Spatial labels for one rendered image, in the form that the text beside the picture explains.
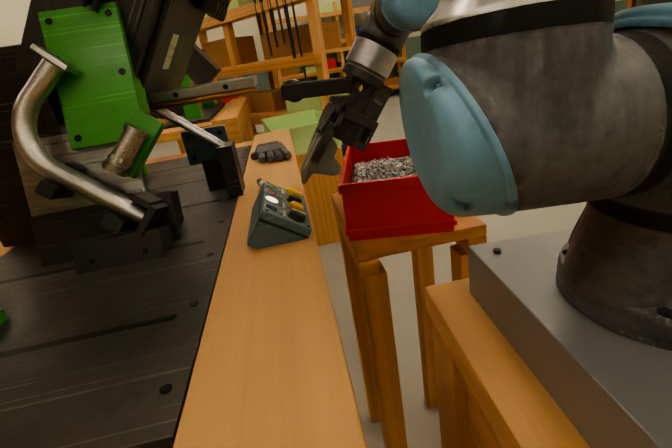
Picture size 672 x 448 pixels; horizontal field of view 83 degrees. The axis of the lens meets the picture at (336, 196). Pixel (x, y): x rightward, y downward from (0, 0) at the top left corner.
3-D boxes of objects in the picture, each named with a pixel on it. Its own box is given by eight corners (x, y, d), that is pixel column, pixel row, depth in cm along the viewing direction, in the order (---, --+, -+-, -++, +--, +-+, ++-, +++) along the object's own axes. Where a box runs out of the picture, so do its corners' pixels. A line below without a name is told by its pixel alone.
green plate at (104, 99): (164, 140, 68) (137, 21, 66) (147, 137, 60) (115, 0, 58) (98, 151, 67) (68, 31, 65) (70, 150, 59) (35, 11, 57)
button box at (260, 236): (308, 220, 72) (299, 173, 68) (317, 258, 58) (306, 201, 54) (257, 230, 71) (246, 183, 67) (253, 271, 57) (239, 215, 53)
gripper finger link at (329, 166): (329, 198, 65) (353, 150, 63) (297, 185, 64) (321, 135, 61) (326, 193, 68) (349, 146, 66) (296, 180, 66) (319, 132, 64)
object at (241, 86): (259, 88, 89) (256, 74, 88) (256, 93, 74) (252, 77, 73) (85, 117, 85) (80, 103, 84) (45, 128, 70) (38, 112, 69)
